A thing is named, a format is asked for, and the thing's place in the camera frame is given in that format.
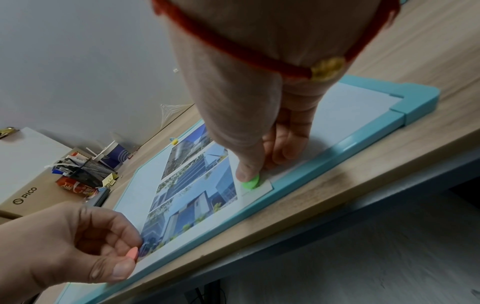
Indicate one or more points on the yellow round magnet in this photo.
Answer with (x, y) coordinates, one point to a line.
(173, 141)

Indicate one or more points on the green round magnet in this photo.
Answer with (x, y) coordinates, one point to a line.
(250, 183)

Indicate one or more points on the black mesh pen holder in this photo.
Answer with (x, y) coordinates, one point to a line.
(93, 173)

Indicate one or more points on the white magnetic board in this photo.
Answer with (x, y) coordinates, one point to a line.
(356, 107)

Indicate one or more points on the printed page with building photos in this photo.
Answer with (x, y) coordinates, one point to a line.
(195, 190)

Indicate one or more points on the dark flat notebook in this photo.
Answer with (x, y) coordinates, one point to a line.
(98, 197)

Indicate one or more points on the person's right forearm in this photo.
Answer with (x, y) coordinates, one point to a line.
(270, 23)

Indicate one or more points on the blue and white box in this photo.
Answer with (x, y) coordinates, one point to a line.
(118, 157)

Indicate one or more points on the white and brown cardboard box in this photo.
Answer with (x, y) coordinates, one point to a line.
(33, 166)

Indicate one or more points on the person's left hand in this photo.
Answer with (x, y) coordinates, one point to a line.
(63, 243)

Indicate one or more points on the yellow binder clip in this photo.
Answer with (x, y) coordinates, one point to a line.
(110, 180)

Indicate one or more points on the person's right hand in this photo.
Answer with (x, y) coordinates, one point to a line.
(232, 104)

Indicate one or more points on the person's left forearm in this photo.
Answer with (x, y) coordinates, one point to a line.
(13, 261)

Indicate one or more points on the pink round magnet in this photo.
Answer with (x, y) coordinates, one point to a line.
(132, 254)

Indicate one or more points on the bundle of pens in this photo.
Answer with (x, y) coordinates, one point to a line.
(63, 166)

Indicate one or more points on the red snack packet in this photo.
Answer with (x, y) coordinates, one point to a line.
(77, 187)

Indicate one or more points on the gold binder clip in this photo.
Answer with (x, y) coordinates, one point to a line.
(8, 132)

